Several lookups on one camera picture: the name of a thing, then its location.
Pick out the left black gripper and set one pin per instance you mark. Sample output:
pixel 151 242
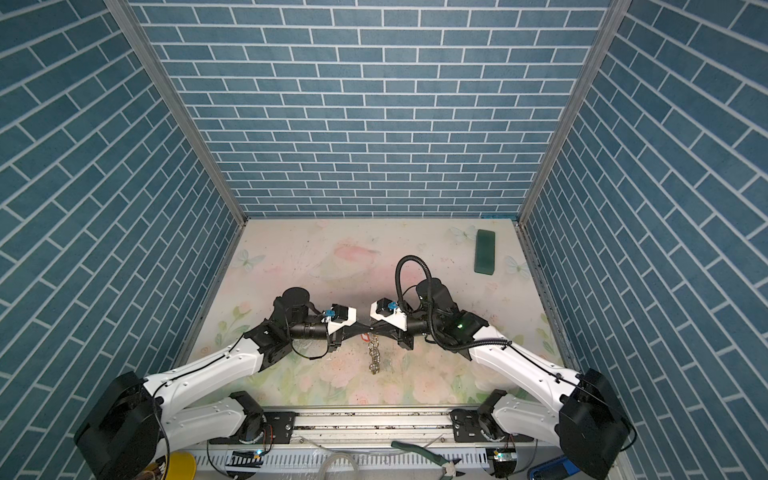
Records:
pixel 350 331

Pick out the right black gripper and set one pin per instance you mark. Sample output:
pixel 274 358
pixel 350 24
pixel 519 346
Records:
pixel 388 329

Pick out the metal key organizer plate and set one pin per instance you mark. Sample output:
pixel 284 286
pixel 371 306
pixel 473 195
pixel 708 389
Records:
pixel 374 353

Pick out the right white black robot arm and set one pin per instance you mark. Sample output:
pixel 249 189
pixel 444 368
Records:
pixel 578 411

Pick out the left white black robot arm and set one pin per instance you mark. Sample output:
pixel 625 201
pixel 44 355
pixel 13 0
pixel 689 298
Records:
pixel 137 420

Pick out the green rectangular block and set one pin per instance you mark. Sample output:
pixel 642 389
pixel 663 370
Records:
pixel 485 252

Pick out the clear plastic tube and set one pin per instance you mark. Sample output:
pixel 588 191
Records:
pixel 339 463

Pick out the blue device box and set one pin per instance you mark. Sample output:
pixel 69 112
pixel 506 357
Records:
pixel 559 468

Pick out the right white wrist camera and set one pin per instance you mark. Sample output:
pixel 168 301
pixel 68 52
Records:
pixel 388 311

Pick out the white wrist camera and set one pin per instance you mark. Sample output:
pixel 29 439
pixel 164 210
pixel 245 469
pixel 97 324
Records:
pixel 338 317
pixel 388 311

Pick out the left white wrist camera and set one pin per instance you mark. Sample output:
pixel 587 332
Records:
pixel 338 317

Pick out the aluminium front rail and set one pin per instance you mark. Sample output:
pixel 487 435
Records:
pixel 359 426

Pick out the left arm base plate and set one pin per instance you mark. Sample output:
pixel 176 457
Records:
pixel 269 428

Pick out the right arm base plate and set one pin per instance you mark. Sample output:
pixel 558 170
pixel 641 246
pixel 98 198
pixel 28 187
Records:
pixel 469 426

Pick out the green-handled pliers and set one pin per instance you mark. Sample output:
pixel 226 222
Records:
pixel 449 467

